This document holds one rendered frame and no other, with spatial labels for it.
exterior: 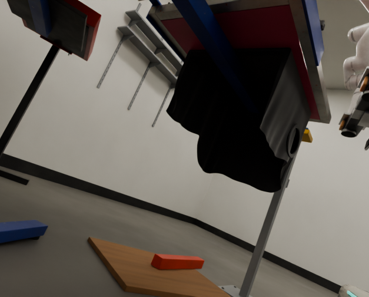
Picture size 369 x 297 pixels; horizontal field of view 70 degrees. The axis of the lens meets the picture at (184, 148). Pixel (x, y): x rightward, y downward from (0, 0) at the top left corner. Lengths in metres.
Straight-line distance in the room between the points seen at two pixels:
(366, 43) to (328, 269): 3.19
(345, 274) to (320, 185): 1.22
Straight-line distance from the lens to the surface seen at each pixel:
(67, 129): 2.92
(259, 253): 1.54
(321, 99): 1.28
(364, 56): 1.92
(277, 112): 1.01
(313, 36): 0.96
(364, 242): 4.42
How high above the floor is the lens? 0.34
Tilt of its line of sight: 10 degrees up
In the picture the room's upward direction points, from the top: 23 degrees clockwise
